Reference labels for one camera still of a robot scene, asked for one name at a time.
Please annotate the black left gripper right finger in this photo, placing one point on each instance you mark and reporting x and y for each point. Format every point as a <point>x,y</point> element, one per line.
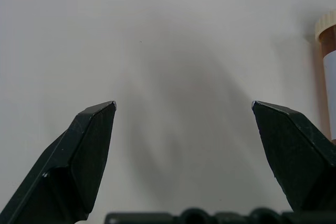
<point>296,155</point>

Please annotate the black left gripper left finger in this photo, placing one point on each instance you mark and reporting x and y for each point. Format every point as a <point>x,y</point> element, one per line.
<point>65,166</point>

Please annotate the amber pill bottle white cap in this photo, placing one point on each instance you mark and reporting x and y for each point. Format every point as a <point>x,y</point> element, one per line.
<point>330,77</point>

